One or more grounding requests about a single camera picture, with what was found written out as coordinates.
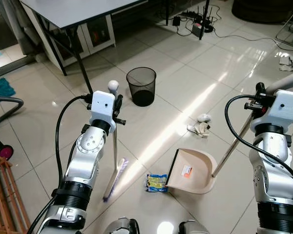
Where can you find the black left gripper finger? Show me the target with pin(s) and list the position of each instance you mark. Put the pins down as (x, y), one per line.
(120, 120)

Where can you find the black mesh waste basket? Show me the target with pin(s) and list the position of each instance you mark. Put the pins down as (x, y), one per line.
(141, 87)

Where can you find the white crumpled cloth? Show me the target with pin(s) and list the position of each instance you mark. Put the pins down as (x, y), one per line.
(290, 62)

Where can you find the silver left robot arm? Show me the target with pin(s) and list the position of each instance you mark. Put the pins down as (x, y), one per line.
(85, 156)

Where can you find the teal floor mat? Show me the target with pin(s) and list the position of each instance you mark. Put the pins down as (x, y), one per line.
(0, 90)

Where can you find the black power strip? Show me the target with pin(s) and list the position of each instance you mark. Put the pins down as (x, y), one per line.
(193, 14)

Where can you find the black router with antennas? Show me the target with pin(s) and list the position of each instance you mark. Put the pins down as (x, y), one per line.
(199, 28)

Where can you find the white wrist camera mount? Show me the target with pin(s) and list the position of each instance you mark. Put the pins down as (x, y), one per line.
(102, 105)
(281, 109)

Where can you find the dark round ottoman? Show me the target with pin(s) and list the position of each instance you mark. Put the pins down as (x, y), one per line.
(263, 10)

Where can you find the crumpled white paper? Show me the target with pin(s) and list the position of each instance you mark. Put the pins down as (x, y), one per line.
(199, 126)

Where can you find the blue yellow snack packet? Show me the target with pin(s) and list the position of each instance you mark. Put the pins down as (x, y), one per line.
(156, 183)

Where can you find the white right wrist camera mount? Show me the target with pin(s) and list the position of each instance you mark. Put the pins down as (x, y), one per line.
(281, 109)

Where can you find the silver right robot leg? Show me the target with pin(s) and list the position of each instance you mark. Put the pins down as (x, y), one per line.
(193, 228)

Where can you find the broom with purple bristles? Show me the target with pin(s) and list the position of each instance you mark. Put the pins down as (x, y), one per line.
(115, 178)

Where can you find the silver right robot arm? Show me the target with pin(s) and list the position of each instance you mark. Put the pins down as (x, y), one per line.
(273, 165)

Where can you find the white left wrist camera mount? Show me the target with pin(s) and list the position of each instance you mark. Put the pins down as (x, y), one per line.
(102, 105)

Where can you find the wooden rack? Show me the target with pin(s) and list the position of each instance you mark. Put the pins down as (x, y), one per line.
(5, 195)

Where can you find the black cart with pink wheel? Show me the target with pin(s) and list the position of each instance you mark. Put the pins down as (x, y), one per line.
(1, 150)

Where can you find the black power adapter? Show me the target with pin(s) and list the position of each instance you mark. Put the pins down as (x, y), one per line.
(177, 21)

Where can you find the white glass-door cabinet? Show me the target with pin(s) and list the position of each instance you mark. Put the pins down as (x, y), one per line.
(93, 39)

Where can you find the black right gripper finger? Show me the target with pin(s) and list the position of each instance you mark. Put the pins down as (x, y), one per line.
(251, 105)

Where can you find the grey folding table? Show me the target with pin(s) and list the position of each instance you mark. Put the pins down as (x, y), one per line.
(78, 9)

